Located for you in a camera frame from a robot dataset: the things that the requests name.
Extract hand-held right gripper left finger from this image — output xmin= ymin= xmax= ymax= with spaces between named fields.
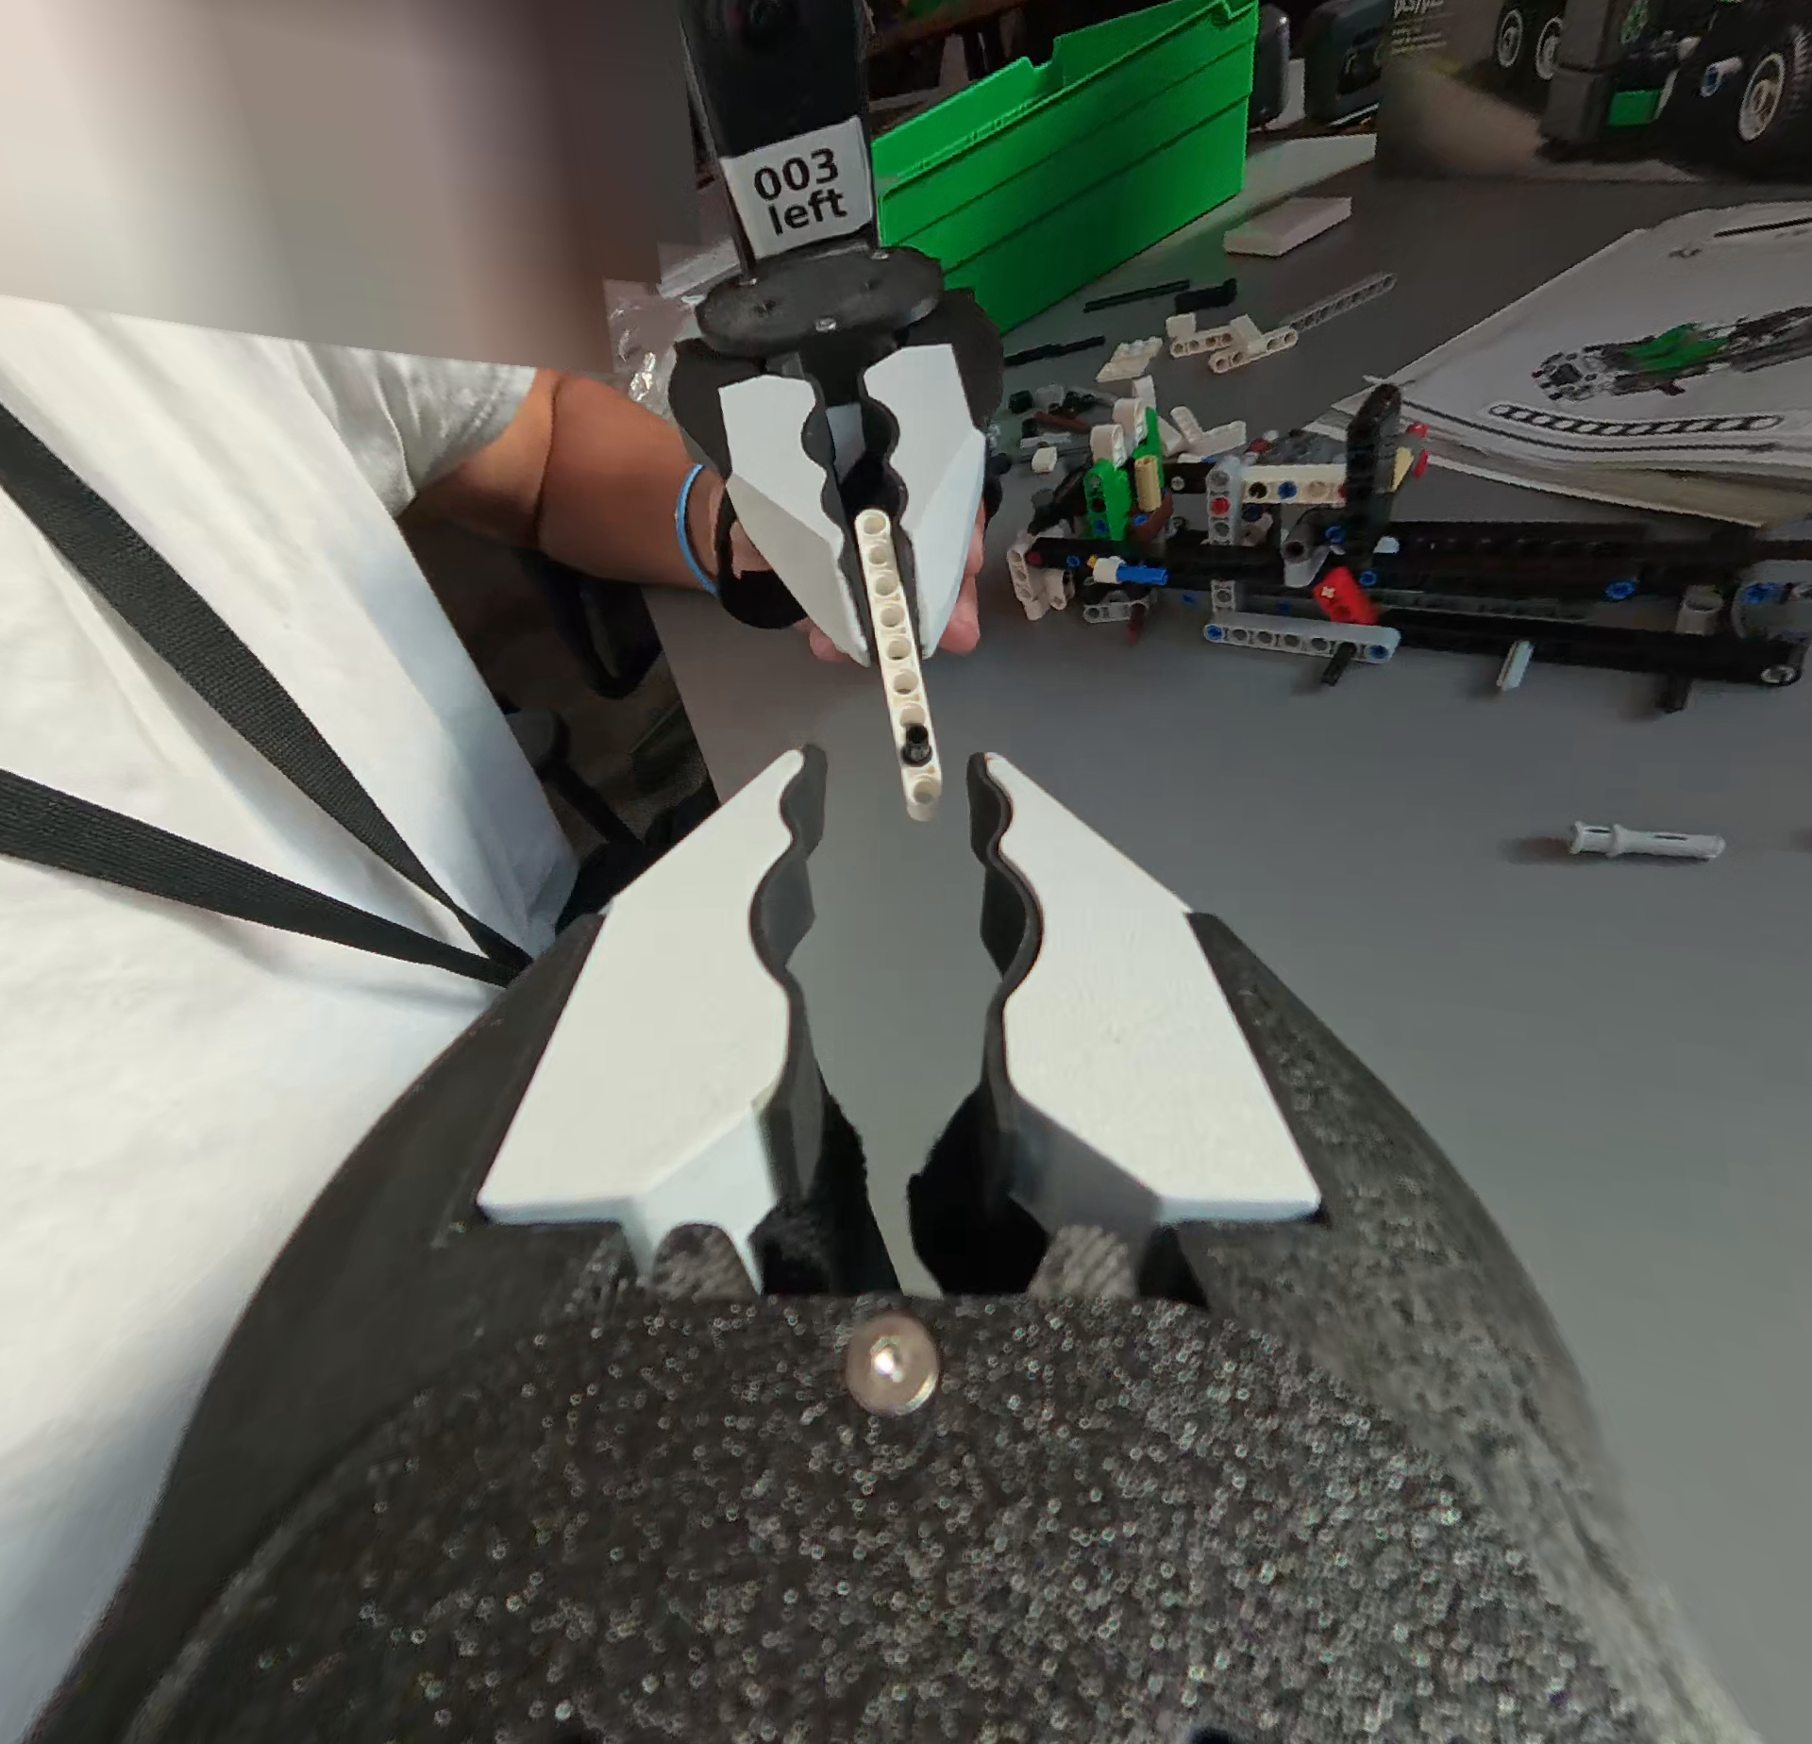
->
xmin=480 ymin=744 xmax=833 ymax=1281

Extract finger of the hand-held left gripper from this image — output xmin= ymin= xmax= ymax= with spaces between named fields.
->
xmin=720 ymin=381 xmax=872 ymax=669
xmin=866 ymin=340 xmax=994 ymax=653

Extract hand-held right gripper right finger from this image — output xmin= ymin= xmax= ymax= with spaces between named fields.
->
xmin=967 ymin=752 xmax=1328 ymax=1243

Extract white lego beam with holes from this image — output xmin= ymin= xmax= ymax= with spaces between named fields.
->
xmin=854 ymin=506 xmax=943 ymax=823

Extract person's left forearm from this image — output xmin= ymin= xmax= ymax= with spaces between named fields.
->
xmin=402 ymin=369 xmax=730 ymax=599

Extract white angled lego beam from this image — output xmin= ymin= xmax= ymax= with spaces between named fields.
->
xmin=1168 ymin=311 xmax=1301 ymax=372

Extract white flat lego plate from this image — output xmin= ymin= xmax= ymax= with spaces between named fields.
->
xmin=1223 ymin=197 xmax=1354 ymax=258

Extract thin grey lego beam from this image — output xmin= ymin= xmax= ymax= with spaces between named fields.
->
xmin=1280 ymin=272 xmax=1402 ymax=335

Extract long grey lego pin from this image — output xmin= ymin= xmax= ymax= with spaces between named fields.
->
xmin=1570 ymin=822 xmax=1727 ymax=862

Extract lego truck assembly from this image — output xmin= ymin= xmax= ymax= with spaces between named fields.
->
xmin=1006 ymin=382 xmax=1812 ymax=716

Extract lego instruction booklet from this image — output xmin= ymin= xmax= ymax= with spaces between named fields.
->
xmin=1316 ymin=200 xmax=1812 ymax=526

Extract lego set box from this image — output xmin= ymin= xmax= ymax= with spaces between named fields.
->
xmin=1379 ymin=0 xmax=1812 ymax=187

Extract person's left hand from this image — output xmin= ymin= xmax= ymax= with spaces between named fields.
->
xmin=790 ymin=493 xmax=992 ymax=669

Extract clear plastic bag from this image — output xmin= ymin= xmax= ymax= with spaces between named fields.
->
xmin=607 ymin=280 xmax=709 ymax=410

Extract green plastic bin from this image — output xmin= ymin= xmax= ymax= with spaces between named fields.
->
xmin=869 ymin=0 xmax=1269 ymax=338

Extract black chair armrest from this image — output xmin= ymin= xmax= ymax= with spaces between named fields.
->
xmin=515 ymin=554 xmax=717 ymax=854

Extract person's white shirt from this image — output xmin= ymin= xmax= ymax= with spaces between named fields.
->
xmin=0 ymin=294 xmax=582 ymax=1704

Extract dark device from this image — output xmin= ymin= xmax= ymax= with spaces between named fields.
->
xmin=1251 ymin=0 xmax=1396 ymax=132

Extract black lanyard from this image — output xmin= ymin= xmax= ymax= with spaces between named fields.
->
xmin=0 ymin=408 xmax=538 ymax=988

